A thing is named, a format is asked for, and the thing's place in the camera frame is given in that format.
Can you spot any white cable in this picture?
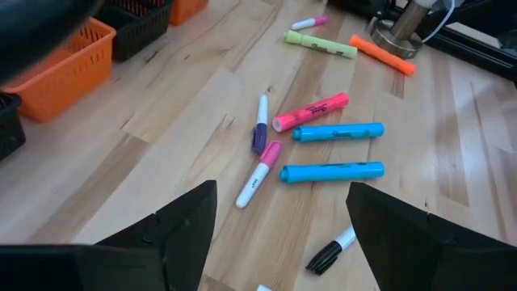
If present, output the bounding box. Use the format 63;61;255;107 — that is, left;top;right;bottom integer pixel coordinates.
422;0;457;44

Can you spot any purple capped white marker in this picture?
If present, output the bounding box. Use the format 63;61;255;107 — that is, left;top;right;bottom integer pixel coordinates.
250;94;270;156

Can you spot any pink capped white marker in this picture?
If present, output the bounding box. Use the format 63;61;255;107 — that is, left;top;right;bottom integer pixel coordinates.
235;139;284;209
290;15;329;32

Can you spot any black plastic mesh basket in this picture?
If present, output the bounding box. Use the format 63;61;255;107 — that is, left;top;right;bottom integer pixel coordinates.
0;91;27;162
95;0;175;63

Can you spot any orange highlighter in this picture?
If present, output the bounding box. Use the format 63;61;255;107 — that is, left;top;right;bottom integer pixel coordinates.
348;34;418;77

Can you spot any orange plastic mesh basket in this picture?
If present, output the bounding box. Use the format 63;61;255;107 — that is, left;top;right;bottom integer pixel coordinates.
169;0;210;27
2;16;118;124

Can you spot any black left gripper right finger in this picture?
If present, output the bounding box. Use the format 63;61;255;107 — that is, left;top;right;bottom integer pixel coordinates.
346;182;517;291

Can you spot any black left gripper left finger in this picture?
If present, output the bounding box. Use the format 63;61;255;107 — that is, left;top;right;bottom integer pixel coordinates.
95;180;218;291

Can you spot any yellow-green highlighter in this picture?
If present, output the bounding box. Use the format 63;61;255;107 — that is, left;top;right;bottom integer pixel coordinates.
284;29;359;60

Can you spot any pink highlighter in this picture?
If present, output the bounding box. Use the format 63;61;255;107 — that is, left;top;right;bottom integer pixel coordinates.
271;91;351;133

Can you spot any black capped white marker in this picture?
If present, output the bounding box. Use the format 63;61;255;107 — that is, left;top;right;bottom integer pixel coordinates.
305;226;357;276

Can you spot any blue highlighter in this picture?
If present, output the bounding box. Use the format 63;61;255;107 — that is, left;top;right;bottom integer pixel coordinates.
292;122;385;143
279;161;386;185

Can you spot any round metal base lamp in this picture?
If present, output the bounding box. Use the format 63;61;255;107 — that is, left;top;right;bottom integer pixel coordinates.
369;0;439;61

